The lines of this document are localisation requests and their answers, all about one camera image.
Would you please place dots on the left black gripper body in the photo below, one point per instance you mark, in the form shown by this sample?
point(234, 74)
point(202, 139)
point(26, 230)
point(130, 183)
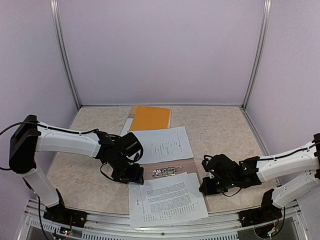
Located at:
point(127, 175)

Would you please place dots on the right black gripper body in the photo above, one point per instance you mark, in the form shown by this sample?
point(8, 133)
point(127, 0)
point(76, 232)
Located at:
point(214, 188)

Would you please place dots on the translucent grey plastic sheet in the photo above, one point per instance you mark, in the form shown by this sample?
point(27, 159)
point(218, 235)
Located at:
point(195, 170)

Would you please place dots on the remaining white paper stack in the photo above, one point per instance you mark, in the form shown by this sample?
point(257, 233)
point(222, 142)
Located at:
point(139, 219)

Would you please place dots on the metal clip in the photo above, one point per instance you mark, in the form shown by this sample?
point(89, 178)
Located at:
point(166, 171)

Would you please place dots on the white printed paper sheets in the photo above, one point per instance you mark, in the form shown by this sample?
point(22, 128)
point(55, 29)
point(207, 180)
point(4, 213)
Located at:
point(164, 145)

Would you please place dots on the orange file folder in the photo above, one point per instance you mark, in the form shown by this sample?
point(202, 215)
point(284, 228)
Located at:
point(144, 118)

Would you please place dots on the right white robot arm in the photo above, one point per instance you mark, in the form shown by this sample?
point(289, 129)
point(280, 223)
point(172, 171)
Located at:
point(227, 174)

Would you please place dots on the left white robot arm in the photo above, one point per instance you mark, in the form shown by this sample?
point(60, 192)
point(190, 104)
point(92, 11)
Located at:
point(121, 153)

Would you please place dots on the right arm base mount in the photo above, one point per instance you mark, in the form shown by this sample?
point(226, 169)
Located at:
point(256, 216)

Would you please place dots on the front aluminium rail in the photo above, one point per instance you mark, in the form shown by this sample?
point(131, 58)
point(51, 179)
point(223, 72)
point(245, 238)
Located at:
point(112, 226)

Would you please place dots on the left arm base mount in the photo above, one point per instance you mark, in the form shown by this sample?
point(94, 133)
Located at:
point(66, 216)

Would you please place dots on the left aluminium frame post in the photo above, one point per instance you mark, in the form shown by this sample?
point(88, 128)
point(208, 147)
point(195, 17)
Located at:
point(54, 5)

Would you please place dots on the aluminium frame post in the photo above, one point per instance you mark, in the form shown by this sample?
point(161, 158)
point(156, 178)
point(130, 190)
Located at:
point(54, 5)
point(258, 53)

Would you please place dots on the right aluminium frame post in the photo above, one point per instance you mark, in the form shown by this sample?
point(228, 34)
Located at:
point(258, 53)

